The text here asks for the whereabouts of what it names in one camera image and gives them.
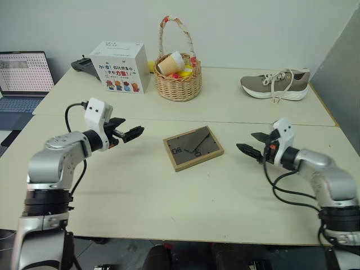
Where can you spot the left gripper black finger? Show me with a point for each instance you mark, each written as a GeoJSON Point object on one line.
{"type": "Point", "coordinates": [133, 133]}
{"type": "Point", "coordinates": [118, 122]}

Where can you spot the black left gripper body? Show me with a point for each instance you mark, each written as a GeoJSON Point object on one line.
{"type": "Point", "coordinates": [114, 136]}

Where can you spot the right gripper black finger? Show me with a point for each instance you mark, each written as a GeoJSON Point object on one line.
{"type": "Point", "coordinates": [250, 151]}
{"type": "Point", "coordinates": [261, 137]}

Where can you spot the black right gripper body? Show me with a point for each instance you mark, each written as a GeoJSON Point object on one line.
{"type": "Point", "coordinates": [270, 152]}

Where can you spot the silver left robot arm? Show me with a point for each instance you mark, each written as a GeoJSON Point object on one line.
{"type": "Point", "coordinates": [56, 166]}

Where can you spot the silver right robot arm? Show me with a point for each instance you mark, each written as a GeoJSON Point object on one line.
{"type": "Point", "coordinates": [323, 174]}

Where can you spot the laptop computer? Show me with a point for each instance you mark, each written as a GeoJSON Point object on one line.
{"type": "Point", "coordinates": [22, 81]}

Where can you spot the white printed cardboard box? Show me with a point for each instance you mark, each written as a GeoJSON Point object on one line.
{"type": "Point", "coordinates": [121, 70]}

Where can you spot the taupe sneaker with white sole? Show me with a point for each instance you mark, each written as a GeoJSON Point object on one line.
{"type": "Point", "coordinates": [275, 84]}

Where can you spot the yellow object behind basket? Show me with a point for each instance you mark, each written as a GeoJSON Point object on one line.
{"type": "Point", "coordinates": [151, 67]}

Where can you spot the black handheld controller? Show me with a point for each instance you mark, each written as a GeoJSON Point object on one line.
{"type": "Point", "coordinates": [84, 66]}

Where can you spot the red plastic toy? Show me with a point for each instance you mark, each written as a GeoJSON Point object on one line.
{"type": "Point", "coordinates": [173, 75]}

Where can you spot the ribbed paper cup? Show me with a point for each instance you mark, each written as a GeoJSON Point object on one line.
{"type": "Point", "coordinates": [170, 64]}

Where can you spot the yellow plastic toy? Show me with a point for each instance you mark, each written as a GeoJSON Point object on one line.
{"type": "Point", "coordinates": [186, 71]}

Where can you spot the grey partition panel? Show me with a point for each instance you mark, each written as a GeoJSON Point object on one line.
{"type": "Point", "coordinates": [340, 84]}

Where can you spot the black flat pad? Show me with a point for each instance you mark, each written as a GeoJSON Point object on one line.
{"type": "Point", "coordinates": [7, 138]}

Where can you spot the dark rounded shape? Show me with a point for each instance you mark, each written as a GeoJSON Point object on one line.
{"type": "Point", "coordinates": [157, 258]}

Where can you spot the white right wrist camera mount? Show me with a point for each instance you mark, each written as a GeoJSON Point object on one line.
{"type": "Point", "coordinates": [285, 135]}

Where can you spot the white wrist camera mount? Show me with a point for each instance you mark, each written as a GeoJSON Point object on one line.
{"type": "Point", "coordinates": [285, 135]}
{"type": "Point", "coordinates": [94, 112]}

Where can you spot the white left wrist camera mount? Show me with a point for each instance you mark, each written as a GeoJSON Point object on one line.
{"type": "Point", "coordinates": [94, 112]}

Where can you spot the wooden-framed grey board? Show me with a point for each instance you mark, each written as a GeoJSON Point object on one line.
{"type": "Point", "coordinates": [194, 149]}

